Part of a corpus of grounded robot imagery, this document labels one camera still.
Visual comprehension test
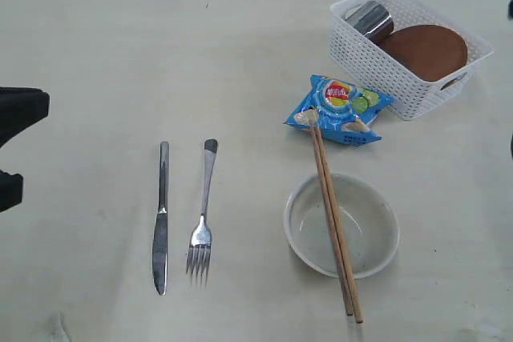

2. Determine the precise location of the stainless steel cup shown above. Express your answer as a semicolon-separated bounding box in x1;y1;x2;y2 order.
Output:
345;1;394;44

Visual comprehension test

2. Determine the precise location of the brown round plate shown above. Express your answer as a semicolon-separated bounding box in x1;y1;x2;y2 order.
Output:
378;25;468;82

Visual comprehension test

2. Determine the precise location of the white perforated plastic basket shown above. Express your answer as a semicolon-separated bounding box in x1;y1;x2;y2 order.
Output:
329;0;493;120

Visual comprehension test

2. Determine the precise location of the silver metal fork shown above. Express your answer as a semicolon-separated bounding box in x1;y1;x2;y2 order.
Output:
186;139;218;283

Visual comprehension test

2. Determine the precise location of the wooden chopstick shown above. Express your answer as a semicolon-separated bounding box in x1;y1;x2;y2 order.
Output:
321;140;364;324
310;124;353;316

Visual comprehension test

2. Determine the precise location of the silver metal knife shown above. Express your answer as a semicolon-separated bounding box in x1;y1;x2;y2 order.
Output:
151;141;170;296

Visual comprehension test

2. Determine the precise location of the blue chips snack bag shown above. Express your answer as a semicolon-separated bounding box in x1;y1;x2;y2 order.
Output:
285;74;394;146

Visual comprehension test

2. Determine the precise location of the white ceramic bowl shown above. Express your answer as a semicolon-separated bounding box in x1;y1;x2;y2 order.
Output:
284;174;400;279

